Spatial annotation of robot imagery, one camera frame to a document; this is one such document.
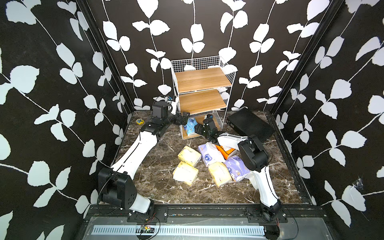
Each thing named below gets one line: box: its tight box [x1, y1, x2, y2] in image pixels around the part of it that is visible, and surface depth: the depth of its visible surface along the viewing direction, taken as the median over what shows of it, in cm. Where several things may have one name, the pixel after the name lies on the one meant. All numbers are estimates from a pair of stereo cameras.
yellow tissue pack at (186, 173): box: [172, 161, 199, 186], surface depth 86 cm
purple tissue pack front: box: [198, 142, 226, 167], surface depth 92 cm
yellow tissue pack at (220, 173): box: [208, 162, 233, 187], surface depth 86 cm
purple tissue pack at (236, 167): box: [224, 155, 251, 182], surface depth 87 cm
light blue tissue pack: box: [184, 117, 198, 136], surface depth 106 cm
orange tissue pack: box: [215, 144, 236, 160], surface depth 92 cm
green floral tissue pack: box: [177, 146, 202, 167], surface depth 92 cm
